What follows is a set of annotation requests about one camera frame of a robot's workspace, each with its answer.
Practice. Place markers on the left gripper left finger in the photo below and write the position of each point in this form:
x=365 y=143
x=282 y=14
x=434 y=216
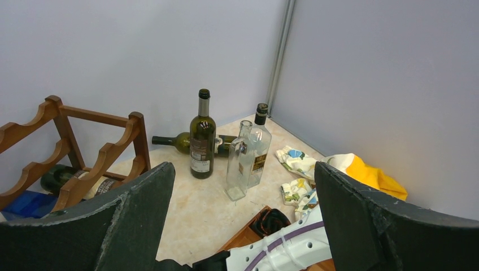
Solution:
x=117 y=230

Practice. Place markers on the rolled tie orange pattern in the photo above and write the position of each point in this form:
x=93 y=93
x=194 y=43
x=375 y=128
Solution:
x=269 y=221

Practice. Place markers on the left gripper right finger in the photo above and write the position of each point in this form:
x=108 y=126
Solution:
x=368 y=229

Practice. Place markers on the dinosaur print white cloth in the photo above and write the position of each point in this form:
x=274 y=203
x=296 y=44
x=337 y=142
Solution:
x=301 y=192

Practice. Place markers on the yellow cloth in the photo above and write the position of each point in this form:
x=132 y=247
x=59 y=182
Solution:
x=375 y=177

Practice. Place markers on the blue square glass bottle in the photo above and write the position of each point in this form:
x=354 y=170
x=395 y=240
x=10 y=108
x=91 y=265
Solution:
x=29 y=204

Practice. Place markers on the clear bottle black cap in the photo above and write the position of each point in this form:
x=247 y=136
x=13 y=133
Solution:
x=260 y=138

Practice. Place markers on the dark wine bottle grey label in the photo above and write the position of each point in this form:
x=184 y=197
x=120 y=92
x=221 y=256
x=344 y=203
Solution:
x=202 y=139

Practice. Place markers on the brown wooden wine rack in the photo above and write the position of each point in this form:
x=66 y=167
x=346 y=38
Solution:
x=52 y=109

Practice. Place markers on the clear glass bottle back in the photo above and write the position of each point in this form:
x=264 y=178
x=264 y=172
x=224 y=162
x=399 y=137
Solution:
x=239 y=163

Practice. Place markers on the wooden compartment tray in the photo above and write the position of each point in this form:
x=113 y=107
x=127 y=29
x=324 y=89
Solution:
x=246 y=235

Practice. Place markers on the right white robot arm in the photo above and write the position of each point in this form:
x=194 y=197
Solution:
x=295 y=247

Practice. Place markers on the lying green wine bottle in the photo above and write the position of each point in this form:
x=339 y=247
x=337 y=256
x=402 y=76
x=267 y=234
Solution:
x=182 y=143

